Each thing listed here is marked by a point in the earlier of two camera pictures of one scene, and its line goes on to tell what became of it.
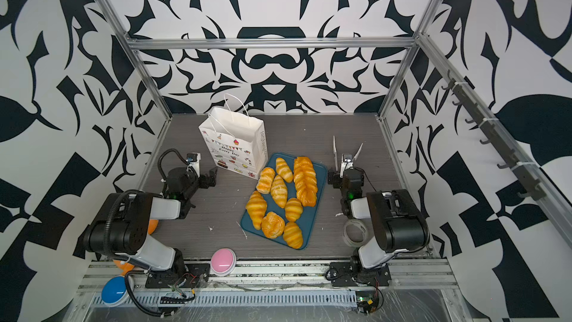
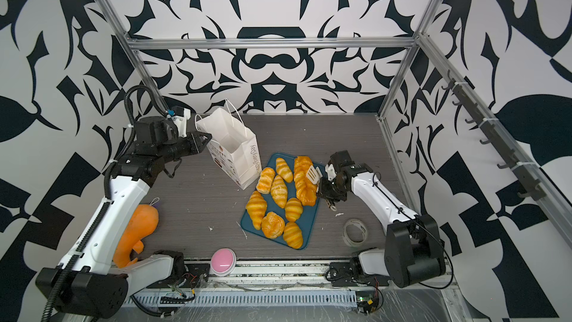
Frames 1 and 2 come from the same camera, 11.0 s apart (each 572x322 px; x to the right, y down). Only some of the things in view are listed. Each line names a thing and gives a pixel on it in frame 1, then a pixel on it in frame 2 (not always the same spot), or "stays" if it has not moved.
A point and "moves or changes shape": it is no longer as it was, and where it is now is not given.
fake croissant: x=278 y=191 stays
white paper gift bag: x=236 y=140 moves or changes shape
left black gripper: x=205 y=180 → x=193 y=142
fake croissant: x=284 y=170 stays
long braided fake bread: x=305 y=181 stays
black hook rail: x=532 y=188 stays
